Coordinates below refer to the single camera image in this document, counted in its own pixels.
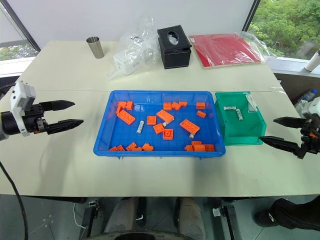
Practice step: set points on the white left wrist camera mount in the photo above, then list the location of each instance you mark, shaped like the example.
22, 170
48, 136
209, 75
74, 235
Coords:
19, 98

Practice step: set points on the green plastic bin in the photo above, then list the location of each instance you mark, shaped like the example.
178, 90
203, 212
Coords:
240, 131

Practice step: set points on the clear plastic bag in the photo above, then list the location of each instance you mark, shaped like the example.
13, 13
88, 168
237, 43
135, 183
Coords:
136, 42

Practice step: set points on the black table leg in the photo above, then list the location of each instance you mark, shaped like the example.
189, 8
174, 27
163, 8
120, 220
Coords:
226, 217
91, 215

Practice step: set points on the clear plastic bottle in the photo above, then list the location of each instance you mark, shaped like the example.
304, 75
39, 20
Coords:
306, 100

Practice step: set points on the black shoe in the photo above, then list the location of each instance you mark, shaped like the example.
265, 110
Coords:
287, 212

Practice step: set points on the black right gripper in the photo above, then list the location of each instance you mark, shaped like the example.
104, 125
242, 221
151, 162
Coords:
311, 142

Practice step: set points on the red board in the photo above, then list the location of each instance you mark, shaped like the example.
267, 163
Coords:
225, 51

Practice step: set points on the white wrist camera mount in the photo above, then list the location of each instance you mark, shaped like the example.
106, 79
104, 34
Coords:
19, 98
313, 107

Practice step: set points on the black tissue box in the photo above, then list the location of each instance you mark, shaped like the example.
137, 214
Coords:
175, 55

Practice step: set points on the grey rounded shape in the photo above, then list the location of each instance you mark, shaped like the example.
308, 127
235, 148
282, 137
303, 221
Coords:
190, 217
122, 215

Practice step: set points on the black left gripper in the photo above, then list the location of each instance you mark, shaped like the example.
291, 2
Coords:
33, 120

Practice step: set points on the clear plastic wrap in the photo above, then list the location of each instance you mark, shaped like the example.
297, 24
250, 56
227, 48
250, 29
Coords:
260, 42

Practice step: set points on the blue plastic tray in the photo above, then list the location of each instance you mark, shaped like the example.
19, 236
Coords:
117, 135

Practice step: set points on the steel cup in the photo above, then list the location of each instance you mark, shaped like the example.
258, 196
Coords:
95, 47

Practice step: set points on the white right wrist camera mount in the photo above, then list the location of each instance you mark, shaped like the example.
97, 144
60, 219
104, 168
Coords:
313, 107

